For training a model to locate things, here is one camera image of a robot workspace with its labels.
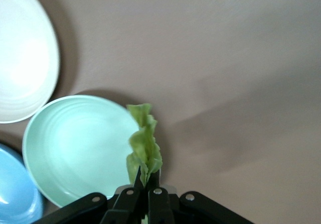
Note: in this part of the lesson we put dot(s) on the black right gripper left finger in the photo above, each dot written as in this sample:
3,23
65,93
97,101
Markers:
126,204

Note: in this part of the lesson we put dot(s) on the green lettuce leaf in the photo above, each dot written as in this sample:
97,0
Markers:
145,143

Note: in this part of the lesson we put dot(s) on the beige plate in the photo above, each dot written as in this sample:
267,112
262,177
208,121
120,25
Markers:
22,53

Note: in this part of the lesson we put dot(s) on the light green plate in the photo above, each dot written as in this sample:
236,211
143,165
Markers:
75,148

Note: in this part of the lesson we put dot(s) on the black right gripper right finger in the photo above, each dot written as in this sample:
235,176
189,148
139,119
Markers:
159,204

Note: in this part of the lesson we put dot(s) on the blue plate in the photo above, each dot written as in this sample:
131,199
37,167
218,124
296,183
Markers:
15,188

